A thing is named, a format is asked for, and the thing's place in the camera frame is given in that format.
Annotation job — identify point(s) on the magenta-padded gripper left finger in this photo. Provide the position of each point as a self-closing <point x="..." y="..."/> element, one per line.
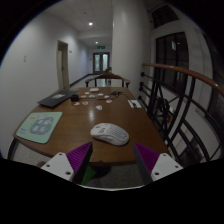
<point x="60" y="165"/>

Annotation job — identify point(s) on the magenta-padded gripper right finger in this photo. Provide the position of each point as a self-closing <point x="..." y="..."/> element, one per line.
<point x="163" y="166"/>

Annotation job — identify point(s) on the white perforated computer mouse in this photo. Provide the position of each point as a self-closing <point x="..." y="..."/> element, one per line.
<point x="110" y="134"/>

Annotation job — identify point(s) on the green printed mouse pad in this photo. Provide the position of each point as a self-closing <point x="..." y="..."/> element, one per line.
<point x="39" y="126"/>

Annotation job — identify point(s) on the black railing with wooden handrail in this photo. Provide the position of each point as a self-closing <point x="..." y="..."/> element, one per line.
<point x="186" y="110"/>

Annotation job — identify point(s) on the small beige card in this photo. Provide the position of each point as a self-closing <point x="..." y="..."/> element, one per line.
<point x="76" y="103"/>
<point x="85" y="103"/>

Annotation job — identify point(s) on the dark closed laptop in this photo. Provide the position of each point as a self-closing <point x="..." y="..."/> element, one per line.
<point x="55" y="98"/>

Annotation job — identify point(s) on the black pen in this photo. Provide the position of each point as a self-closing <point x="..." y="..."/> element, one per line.
<point x="134" y="105"/>

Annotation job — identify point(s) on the small black box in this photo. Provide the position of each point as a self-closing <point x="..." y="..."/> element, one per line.
<point x="74" y="98"/>

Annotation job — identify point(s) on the white paper sheet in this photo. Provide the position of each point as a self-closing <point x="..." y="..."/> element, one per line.
<point x="133" y="104"/>

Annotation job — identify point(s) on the small white card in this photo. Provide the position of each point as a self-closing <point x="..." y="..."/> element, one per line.
<point x="99" y="107"/>
<point x="100" y="95"/>
<point x="109" y="101"/>
<point x="92" y="96"/>

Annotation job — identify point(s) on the white flat box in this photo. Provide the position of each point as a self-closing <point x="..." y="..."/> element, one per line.
<point x="94" y="89"/>

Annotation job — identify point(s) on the white side door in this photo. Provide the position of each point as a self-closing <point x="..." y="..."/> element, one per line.
<point x="62" y="66"/>

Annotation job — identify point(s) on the wooden armchair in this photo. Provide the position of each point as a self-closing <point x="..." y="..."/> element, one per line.
<point x="107" y="76"/>

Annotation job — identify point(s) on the dark framed window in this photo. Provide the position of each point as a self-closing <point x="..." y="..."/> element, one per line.
<point x="171" y="63"/>

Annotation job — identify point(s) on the glazed double door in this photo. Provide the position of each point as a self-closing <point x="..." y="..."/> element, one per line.
<point x="101" y="62"/>

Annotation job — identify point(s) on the green exit sign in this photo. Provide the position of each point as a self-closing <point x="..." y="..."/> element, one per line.
<point x="101" y="47"/>

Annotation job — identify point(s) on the round ceiling light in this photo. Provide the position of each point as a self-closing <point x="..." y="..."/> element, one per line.
<point x="90" y="24"/>

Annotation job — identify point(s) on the dark transom window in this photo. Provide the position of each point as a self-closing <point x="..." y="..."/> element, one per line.
<point x="165" y="15"/>

